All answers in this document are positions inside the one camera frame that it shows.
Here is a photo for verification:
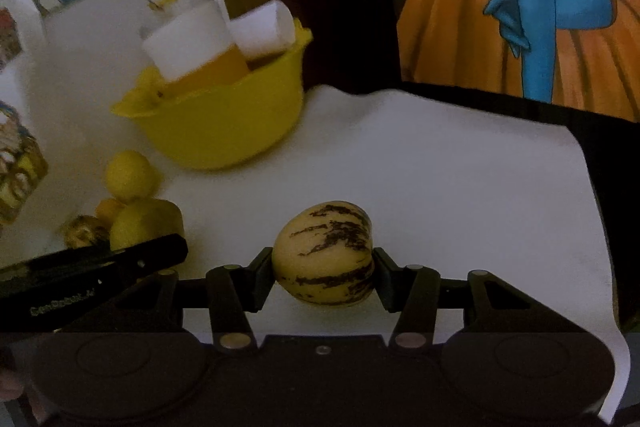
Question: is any orange dress wall poster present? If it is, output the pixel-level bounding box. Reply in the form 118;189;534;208
397;0;640;122

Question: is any yellow fruit in bowl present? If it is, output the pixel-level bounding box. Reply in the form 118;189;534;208
135;67;163;100

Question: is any white jar with orange base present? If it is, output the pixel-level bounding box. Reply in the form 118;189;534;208
141;0;251;98

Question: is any white printed table cover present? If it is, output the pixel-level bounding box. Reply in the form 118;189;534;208
0;84;632;423

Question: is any brown striped pepino melon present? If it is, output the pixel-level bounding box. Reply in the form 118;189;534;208
62;214;110;249

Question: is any yellow plastic bowl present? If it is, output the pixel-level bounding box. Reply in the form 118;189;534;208
110;19;313;170

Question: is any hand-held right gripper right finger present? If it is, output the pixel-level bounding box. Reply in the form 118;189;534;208
372;247;543;352

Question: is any yellow lemon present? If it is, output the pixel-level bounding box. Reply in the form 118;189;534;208
105;150;162;202

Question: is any dark striped pepino melon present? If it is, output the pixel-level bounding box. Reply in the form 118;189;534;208
272;201;375;306

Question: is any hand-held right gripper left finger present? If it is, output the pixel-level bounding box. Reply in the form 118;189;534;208
115;248;275;353

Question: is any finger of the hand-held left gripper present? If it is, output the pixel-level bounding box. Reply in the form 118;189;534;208
97;234;189;280

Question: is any person's left hand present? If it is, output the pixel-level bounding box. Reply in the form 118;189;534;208
0;367;26;403

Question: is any small orange mandarin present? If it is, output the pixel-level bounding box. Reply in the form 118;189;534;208
95;198;126;225

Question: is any large yellow-green pear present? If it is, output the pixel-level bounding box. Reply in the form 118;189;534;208
109;199;184;253

